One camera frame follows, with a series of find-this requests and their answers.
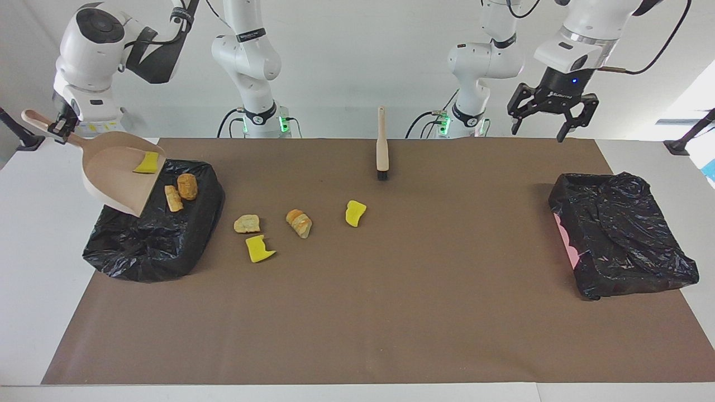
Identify pink plastic bin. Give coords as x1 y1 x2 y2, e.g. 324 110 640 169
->
552 211 581 270

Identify brown paper table mat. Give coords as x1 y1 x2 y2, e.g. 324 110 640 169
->
42 138 715 385

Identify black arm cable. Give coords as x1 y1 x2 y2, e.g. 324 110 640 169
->
115 0 227 73
503 0 692 75

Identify beige plastic dustpan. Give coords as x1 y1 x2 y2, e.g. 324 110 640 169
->
21 109 166 217

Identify yellow and green sponge piece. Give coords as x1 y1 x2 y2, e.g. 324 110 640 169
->
132 151 160 174
345 200 368 228

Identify black plastic trash bag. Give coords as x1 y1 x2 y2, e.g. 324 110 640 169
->
549 171 700 301
83 158 226 283

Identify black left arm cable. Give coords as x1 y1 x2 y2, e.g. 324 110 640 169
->
503 0 692 75

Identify white boxes with yellow labels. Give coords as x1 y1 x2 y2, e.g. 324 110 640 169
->
74 114 129 137

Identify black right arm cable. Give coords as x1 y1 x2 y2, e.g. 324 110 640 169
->
115 0 227 73

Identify notched yellow sponge piece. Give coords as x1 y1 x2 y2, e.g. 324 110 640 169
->
245 234 277 264

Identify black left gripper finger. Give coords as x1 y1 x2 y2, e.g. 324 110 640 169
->
507 84 540 135
557 96 599 143

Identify beige hand brush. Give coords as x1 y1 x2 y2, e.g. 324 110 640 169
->
376 106 390 181

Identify black camera stand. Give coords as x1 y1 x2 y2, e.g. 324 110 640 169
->
0 107 45 151
664 109 715 156

